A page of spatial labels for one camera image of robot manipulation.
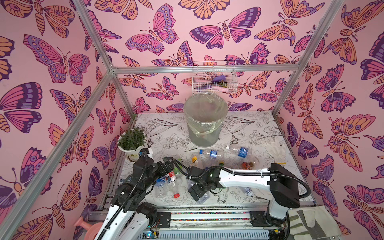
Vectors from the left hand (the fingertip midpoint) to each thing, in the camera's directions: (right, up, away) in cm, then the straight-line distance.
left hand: (168, 160), depth 72 cm
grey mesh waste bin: (+20, +26, +31) cm, 45 cm away
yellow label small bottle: (+13, -4, +18) cm, 22 cm away
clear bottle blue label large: (+17, -23, +9) cm, 30 cm away
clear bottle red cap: (+1, -15, +9) cm, 18 cm away
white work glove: (+67, 0, +26) cm, 72 cm away
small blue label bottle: (-7, -18, +13) cm, 24 cm away
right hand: (+14, -16, +8) cm, 23 cm away
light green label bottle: (+5, -2, -10) cm, 11 cm away
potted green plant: (-23, +8, +11) cm, 27 cm away
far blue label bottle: (+24, -1, +20) cm, 31 cm away
